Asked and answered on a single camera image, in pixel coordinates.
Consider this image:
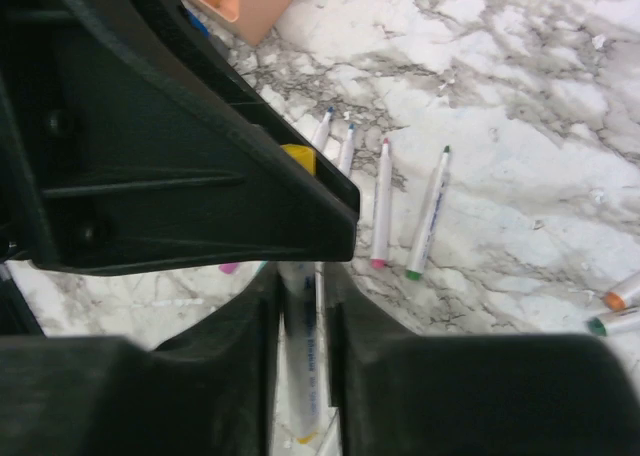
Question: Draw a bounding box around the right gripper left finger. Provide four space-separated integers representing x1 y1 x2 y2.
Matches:
1 264 280 455

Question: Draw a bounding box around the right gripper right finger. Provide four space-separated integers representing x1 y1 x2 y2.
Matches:
323 263 639 455

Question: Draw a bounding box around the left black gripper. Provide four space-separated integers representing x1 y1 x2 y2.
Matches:
0 0 56 337

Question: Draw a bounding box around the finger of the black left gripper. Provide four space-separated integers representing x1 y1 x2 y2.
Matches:
31 0 360 276

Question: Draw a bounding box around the magenta pen cap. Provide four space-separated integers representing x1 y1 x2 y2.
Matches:
219 262 239 274

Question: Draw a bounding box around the pink marker pen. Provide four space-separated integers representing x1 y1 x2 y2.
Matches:
370 138 392 269

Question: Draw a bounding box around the yellow marker pen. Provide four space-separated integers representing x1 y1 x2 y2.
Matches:
278 262 320 444

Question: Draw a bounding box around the cyan marker pen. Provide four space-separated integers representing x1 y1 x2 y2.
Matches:
311 107 334 152

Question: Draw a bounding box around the light blue marker pen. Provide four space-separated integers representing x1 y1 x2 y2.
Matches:
338 123 355 176

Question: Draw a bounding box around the dark green marker pen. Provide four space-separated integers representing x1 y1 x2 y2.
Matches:
586 306 640 337

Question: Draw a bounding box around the brown marker pen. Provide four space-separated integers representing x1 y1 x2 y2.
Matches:
603 272 640 311

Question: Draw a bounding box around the blue round stamp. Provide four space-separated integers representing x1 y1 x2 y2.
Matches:
186 9 230 60

